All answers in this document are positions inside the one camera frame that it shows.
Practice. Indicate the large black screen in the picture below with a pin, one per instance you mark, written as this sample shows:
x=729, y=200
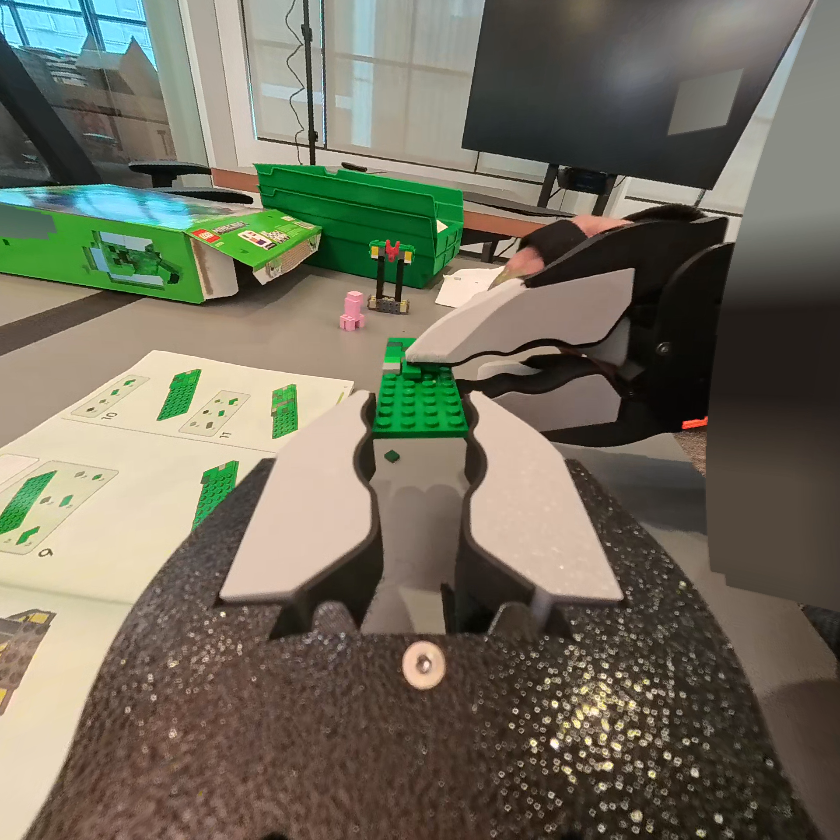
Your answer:
x=617, y=79

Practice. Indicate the black camera tripod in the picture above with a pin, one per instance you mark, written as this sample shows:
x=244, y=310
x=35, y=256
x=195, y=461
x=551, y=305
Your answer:
x=310, y=79

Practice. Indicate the black easel stand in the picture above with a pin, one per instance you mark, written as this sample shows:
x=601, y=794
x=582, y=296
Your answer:
x=40, y=118

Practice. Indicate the tiny dark green tile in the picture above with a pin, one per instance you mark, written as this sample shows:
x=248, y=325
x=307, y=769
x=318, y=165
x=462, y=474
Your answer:
x=391, y=457

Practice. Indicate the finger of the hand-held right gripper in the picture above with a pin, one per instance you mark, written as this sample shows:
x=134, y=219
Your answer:
x=578, y=400
x=538, y=309

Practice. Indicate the green plastic bin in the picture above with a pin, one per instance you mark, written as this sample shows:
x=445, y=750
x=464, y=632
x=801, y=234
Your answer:
x=355, y=217

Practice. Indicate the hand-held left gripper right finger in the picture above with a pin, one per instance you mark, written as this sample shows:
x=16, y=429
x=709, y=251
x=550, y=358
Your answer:
x=545, y=525

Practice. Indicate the building instruction booklet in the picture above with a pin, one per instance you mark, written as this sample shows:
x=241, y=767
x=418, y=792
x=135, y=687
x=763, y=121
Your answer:
x=118, y=446

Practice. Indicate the person's right hand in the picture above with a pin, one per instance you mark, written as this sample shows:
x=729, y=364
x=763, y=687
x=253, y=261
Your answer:
x=565, y=243

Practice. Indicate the black office chair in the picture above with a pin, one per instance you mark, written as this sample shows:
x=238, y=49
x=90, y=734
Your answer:
x=184, y=177

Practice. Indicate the black brick tower model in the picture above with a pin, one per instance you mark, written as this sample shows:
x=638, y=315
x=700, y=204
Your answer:
x=389, y=276

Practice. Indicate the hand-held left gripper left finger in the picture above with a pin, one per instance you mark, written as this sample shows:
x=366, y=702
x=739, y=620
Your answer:
x=295, y=525

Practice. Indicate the green studded brick plate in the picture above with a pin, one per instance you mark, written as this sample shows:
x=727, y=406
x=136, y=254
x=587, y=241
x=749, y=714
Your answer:
x=420, y=394

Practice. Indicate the small pink brick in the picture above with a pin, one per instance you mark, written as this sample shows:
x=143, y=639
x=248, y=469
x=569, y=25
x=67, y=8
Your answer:
x=353, y=310

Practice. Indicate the green brick set box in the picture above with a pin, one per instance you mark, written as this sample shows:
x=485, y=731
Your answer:
x=131, y=243

